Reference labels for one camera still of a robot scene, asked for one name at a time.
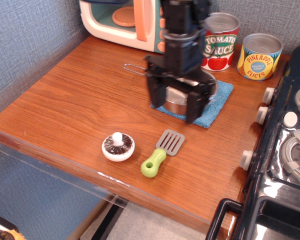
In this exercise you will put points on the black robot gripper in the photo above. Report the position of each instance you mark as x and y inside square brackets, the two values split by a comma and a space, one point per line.
[180, 68]

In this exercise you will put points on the stainless steel pan with handle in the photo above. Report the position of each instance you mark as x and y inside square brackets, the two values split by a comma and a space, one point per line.
[176, 100]

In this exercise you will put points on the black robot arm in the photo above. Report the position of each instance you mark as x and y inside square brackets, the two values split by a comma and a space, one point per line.
[185, 17]

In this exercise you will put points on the blue folded cloth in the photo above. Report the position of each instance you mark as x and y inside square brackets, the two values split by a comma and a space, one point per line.
[213, 109]

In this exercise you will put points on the toy tomato sauce can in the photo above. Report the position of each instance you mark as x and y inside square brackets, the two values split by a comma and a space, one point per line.
[220, 41]

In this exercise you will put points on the toy mushroom slice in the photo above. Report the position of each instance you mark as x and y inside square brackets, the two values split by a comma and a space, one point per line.
[118, 147]

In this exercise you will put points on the teal toy microwave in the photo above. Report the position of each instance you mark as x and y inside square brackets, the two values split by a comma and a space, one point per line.
[134, 23]

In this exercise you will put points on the toy pineapple slices can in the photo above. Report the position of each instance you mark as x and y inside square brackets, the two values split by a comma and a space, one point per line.
[259, 56]

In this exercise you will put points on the black toy stove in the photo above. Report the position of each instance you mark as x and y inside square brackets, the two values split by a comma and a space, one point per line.
[270, 209]

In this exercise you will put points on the orange fuzzy object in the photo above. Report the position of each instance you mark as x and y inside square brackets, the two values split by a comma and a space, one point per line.
[11, 235]

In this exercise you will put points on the green handled grey toy spatula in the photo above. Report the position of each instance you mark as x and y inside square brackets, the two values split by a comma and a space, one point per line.
[169, 143]

